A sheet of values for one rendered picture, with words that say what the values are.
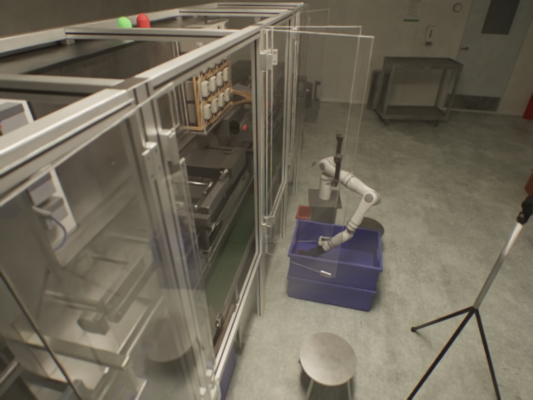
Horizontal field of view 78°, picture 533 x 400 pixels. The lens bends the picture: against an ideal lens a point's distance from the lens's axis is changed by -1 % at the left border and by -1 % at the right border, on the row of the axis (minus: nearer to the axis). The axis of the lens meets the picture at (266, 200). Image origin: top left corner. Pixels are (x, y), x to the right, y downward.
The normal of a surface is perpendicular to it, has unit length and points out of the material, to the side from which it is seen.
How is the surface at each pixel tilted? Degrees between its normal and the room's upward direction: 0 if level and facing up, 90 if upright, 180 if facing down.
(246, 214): 2
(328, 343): 0
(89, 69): 90
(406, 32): 90
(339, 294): 90
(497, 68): 90
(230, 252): 2
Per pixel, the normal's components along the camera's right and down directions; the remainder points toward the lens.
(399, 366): 0.00, -0.83
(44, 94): -0.22, 0.54
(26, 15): 0.98, 0.12
